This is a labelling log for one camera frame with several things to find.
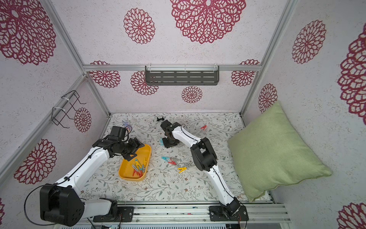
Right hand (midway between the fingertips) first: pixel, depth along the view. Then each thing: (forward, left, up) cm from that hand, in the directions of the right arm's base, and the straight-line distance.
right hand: (167, 143), depth 100 cm
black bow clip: (+24, +10, -1) cm, 26 cm away
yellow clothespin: (-14, +13, 0) cm, 19 cm away
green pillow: (-19, -54, +24) cm, 62 cm away
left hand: (-12, +12, +13) cm, 21 cm away
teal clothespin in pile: (-10, 0, -2) cm, 11 cm away
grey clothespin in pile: (-14, -13, -2) cm, 20 cm away
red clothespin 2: (-22, +15, 0) cm, 27 cm away
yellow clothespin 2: (-18, -11, -2) cm, 21 cm away
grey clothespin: (-19, +18, +1) cm, 26 cm away
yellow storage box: (-19, +25, -1) cm, 31 cm away
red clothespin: (+18, -27, -3) cm, 32 cm away
